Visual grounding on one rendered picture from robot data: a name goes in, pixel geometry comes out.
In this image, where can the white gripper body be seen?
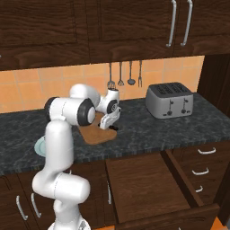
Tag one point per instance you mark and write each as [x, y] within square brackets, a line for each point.
[108, 119]

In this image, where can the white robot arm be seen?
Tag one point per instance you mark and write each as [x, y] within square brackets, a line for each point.
[60, 143]

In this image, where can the brown wooden cutting board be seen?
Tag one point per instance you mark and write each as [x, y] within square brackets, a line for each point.
[97, 136]

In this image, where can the open dark wood drawer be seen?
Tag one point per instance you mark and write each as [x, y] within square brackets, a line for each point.
[143, 185]

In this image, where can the pale teal plate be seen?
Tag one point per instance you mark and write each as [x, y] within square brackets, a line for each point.
[39, 147]

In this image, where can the dark wood drawer front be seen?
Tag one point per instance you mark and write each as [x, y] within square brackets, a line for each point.
[208, 191]
[191, 151]
[206, 176]

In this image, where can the hanging metal slotted spatula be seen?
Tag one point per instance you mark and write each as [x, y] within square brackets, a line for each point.
[120, 78]

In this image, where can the hanging metal ladle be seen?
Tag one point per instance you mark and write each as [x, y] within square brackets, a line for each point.
[130, 78]

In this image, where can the hanging metal fork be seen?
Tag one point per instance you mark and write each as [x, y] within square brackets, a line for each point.
[139, 77]

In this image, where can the silver four-slot toaster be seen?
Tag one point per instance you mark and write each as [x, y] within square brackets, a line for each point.
[167, 100]

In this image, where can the dark wood base cupboard door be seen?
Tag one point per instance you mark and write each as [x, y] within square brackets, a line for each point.
[9, 206]
[97, 197]
[45, 212]

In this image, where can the tall dark wood cabinet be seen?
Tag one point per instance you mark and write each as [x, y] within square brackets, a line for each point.
[217, 84]

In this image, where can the wide dark wood cupboard door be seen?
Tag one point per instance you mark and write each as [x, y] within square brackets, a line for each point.
[39, 30]

